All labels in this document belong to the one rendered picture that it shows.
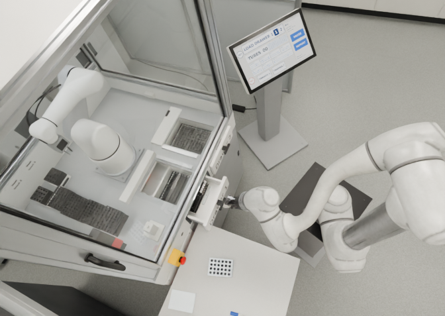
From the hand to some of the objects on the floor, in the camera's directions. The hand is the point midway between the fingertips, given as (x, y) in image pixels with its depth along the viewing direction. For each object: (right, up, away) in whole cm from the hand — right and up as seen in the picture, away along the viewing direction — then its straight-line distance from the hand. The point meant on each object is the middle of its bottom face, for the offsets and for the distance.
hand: (227, 204), depth 144 cm
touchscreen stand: (+44, +38, +121) cm, 134 cm away
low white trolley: (+10, -82, +60) cm, 102 cm away
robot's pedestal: (+65, -42, +73) cm, 106 cm away
